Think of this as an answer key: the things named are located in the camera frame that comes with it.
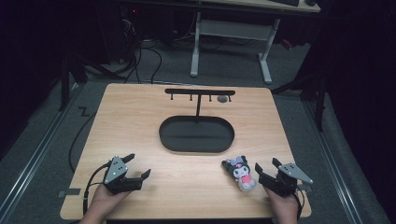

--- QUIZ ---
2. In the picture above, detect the bundle of black floor cables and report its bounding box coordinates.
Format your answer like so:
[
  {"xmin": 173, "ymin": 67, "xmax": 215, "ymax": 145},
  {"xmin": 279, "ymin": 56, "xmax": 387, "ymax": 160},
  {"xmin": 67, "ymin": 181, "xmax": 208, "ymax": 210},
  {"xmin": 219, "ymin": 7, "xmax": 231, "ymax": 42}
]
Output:
[{"xmin": 122, "ymin": 38, "xmax": 163, "ymax": 86}]

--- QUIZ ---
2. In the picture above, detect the grey tape strip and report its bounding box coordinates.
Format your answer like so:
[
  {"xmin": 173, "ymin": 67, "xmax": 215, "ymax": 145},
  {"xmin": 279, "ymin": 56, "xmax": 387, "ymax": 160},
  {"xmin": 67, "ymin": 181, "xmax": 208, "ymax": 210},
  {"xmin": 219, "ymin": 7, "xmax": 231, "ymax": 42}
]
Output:
[{"xmin": 57, "ymin": 188, "xmax": 82, "ymax": 199}]

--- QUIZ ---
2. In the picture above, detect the person's right hand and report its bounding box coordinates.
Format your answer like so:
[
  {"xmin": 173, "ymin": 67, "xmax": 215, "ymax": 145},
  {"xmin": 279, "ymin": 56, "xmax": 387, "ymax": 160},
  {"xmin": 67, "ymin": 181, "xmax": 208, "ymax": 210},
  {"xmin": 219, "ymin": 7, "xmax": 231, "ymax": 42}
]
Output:
[{"xmin": 263, "ymin": 187, "xmax": 300, "ymax": 219}]

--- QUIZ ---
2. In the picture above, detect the black floor cable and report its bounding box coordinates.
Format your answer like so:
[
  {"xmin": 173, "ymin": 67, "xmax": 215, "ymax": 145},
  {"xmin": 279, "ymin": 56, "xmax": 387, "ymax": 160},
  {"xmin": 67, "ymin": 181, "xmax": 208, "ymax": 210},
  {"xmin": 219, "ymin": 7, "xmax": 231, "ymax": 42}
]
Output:
[{"xmin": 67, "ymin": 111, "xmax": 98, "ymax": 175}]

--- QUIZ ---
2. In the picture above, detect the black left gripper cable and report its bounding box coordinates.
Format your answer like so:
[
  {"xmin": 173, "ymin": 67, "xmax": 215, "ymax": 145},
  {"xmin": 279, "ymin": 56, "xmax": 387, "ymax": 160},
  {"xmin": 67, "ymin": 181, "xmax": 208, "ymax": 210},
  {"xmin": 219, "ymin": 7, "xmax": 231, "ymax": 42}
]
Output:
[{"xmin": 81, "ymin": 163, "xmax": 112, "ymax": 217}]

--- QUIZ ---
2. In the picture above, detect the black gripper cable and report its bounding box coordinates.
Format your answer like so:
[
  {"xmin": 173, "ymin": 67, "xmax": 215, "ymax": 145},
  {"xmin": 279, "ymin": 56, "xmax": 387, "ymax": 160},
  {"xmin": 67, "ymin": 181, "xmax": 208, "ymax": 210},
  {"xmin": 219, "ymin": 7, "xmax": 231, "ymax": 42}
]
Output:
[
  {"xmin": 81, "ymin": 163, "xmax": 112, "ymax": 217},
  {"xmin": 293, "ymin": 186, "xmax": 306, "ymax": 220}
]

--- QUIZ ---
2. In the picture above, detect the white-framed wooden desk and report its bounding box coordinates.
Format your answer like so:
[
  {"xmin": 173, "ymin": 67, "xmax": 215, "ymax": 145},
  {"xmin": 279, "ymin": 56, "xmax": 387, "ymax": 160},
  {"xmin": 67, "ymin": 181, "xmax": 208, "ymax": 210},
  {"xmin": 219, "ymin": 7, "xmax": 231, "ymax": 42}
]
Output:
[{"xmin": 190, "ymin": 0, "xmax": 321, "ymax": 85}]

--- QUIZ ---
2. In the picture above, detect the person's left hand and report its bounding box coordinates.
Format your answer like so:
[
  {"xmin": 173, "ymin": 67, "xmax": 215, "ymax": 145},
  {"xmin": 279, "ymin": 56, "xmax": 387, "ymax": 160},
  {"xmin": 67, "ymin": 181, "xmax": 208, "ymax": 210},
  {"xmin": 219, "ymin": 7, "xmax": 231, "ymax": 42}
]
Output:
[{"xmin": 89, "ymin": 183, "xmax": 133, "ymax": 217}]

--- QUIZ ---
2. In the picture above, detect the black keyboard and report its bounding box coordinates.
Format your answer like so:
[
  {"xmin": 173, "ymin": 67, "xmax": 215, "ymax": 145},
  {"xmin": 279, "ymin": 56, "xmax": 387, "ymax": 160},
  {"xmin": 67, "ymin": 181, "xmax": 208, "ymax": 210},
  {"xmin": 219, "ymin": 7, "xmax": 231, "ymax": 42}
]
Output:
[{"xmin": 269, "ymin": 0, "xmax": 301, "ymax": 7}]

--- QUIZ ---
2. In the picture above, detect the black and pink plush doll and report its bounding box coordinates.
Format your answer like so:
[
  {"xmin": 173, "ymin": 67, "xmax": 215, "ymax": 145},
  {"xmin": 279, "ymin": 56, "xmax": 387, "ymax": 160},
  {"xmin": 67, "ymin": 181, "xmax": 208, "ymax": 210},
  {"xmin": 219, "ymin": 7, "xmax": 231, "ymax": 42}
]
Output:
[{"xmin": 220, "ymin": 155, "xmax": 258, "ymax": 193}]

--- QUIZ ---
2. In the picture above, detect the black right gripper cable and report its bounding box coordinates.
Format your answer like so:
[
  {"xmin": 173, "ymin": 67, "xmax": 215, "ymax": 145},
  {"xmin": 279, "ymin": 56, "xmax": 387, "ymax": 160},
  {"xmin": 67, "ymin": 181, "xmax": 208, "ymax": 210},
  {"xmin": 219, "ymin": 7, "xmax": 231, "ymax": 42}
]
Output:
[{"xmin": 293, "ymin": 186, "xmax": 306, "ymax": 220}]

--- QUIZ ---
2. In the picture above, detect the grey metal floor rail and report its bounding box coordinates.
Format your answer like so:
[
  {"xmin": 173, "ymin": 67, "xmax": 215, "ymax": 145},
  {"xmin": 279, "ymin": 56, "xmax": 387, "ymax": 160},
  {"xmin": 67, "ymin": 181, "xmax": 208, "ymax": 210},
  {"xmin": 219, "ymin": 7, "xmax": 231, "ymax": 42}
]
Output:
[
  {"xmin": 0, "ymin": 82, "xmax": 80, "ymax": 220},
  {"xmin": 302, "ymin": 98, "xmax": 364, "ymax": 224}
]

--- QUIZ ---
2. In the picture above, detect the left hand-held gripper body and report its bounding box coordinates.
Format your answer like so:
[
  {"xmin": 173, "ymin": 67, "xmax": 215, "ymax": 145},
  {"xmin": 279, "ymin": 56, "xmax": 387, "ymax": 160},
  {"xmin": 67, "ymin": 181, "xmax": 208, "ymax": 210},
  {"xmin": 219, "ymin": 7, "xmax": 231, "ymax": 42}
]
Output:
[{"xmin": 103, "ymin": 155, "xmax": 144, "ymax": 196}]

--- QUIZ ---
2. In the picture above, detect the black hanger stand with tray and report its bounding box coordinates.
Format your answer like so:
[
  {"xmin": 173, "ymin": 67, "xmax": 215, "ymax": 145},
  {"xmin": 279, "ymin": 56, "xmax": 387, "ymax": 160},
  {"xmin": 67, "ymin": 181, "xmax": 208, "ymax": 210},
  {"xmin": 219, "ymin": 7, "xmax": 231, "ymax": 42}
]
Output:
[{"xmin": 158, "ymin": 88, "xmax": 236, "ymax": 154}]

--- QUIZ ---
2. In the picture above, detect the black metal stand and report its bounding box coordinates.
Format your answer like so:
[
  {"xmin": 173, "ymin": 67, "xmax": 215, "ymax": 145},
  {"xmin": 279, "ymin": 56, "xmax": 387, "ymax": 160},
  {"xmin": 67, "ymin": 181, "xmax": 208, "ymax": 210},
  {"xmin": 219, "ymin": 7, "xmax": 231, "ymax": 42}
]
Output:
[
  {"xmin": 270, "ymin": 70, "xmax": 329, "ymax": 133},
  {"xmin": 57, "ymin": 54, "xmax": 127, "ymax": 112}
]

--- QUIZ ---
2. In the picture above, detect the dark computer tower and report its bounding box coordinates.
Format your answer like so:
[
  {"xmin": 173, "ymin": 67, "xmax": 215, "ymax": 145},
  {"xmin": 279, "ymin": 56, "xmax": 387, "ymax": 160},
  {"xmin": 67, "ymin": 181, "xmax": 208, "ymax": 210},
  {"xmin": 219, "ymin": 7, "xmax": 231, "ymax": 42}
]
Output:
[{"xmin": 118, "ymin": 4, "xmax": 143, "ymax": 64}]

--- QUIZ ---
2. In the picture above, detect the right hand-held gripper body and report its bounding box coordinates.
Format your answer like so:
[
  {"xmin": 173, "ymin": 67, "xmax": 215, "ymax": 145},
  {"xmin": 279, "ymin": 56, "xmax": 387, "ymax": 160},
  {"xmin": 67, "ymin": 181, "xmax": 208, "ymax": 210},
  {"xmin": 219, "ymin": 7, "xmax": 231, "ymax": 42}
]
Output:
[{"xmin": 258, "ymin": 162, "xmax": 315, "ymax": 198}]

